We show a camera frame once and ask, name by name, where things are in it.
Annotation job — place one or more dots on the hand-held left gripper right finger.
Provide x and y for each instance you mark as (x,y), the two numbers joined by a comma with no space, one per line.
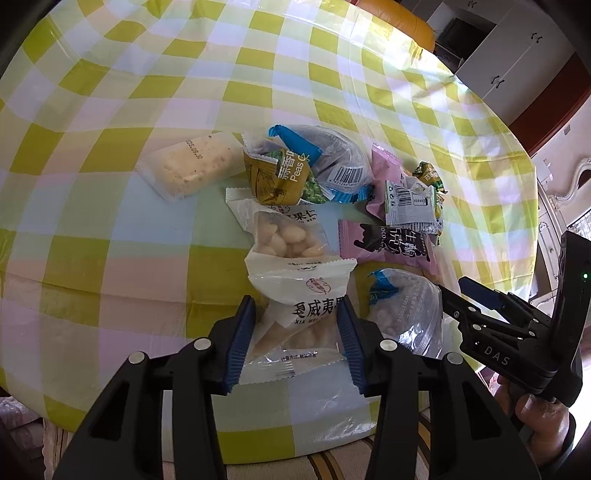
(351,346)

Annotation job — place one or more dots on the white orange snack packet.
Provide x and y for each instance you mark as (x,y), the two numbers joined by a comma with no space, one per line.
(408,205)

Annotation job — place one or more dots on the person's right hand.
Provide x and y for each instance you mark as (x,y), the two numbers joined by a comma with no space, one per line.
(542,415)

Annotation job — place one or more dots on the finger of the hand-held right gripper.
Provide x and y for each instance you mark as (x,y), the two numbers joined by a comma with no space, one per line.
(455,302)
(482,294)

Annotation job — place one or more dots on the clear white nut packet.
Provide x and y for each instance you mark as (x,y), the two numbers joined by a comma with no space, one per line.
(300,318)
(281,235)

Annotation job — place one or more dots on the white cabinet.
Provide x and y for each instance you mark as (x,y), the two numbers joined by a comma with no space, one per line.
(521,60)

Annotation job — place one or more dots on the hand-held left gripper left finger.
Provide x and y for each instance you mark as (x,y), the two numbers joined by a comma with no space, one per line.
(240,341)

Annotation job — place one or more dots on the plain pink packet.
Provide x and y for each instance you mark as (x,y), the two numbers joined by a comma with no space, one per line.
(383,170)

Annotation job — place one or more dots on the small green candy packet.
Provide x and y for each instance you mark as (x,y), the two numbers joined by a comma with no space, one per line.
(427,177)

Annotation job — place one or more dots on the pink and black packet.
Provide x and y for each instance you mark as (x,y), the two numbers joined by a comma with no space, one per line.
(383,242)

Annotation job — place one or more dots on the white ornate dresser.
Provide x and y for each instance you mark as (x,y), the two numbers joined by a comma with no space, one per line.
(549,230)

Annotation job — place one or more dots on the yellow checkered tablecloth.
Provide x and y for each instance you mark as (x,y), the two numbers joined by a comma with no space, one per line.
(115,92)

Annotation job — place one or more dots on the clear packet with blue label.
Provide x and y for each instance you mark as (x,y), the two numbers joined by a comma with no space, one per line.
(406,314)
(341,157)

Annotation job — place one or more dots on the yellow leather chair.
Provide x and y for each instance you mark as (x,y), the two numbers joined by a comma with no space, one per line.
(406,23)

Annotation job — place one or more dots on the olive green pea packet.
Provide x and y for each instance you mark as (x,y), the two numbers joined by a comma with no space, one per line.
(272,180)

